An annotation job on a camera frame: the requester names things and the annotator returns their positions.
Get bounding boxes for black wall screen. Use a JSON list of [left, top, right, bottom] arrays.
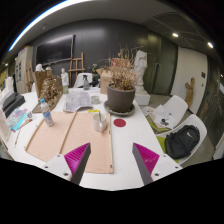
[[35, 34, 75, 67]]

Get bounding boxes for dark clear spray bottle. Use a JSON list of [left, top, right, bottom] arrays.
[[82, 74, 91, 91]]

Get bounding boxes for tall white plaster statue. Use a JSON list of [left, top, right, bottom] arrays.
[[133, 49, 152, 107]]

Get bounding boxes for white plastic chair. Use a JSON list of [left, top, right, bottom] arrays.
[[146, 94, 189, 134], [73, 72, 94, 89], [156, 114, 208, 166]]

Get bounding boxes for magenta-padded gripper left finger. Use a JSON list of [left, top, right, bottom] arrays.
[[42, 142, 92, 186]]

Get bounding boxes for red box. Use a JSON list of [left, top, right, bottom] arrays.
[[110, 57, 126, 69]]

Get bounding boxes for folded newspaper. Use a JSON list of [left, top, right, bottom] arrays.
[[62, 89, 94, 113]]

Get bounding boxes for brown cardboard box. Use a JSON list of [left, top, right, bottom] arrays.
[[96, 68, 114, 95]]

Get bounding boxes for black backpack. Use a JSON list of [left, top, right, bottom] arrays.
[[164, 124, 201, 160]]

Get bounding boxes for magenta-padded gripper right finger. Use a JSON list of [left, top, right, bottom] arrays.
[[131, 142, 184, 186]]

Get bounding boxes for wooden figure statue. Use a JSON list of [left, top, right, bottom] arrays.
[[184, 77, 196, 108]]

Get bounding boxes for long ceiling light panel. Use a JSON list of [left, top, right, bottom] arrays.
[[8, 0, 88, 53]]

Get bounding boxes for white shelf unit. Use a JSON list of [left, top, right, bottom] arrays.
[[14, 46, 35, 94]]

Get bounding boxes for colourful painted canvas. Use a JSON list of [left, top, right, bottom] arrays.
[[5, 107, 29, 133]]

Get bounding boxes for stack of papers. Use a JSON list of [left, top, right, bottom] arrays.
[[148, 104, 176, 129]]

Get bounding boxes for flat round red coaster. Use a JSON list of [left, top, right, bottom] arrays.
[[113, 118, 127, 128]]

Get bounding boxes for white drink bottle blue cap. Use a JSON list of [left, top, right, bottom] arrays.
[[39, 98, 55, 128]]

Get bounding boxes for white ceramic mug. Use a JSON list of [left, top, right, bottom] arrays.
[[92, 112, 108, 133]]

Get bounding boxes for dried plant in grey pot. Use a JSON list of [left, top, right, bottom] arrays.
[[106, 44, 144, 114]]

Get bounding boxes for wooden easel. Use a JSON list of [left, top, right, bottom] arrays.
[[68, 51, 86, 88]]

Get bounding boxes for black boxes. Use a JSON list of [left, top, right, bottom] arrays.
[[1, 92, 27, 118]]

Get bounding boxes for paintbrush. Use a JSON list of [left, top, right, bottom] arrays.
[[13, 117, 38, 134]]

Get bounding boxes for ceiling spotlights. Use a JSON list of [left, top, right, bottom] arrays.
[[171, 32, 214, 49]]

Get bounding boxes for golden rock sculpture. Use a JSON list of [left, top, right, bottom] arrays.
[[31, 76, 64, 114]]

